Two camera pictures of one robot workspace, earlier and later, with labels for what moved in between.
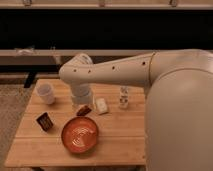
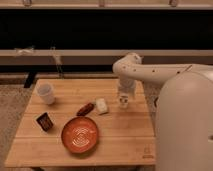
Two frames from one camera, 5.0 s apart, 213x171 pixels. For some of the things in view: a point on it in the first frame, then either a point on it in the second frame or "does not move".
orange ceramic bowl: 79,134 does not move
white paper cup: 45,91 does not move
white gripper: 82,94 -> 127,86
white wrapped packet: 101,106 does not move
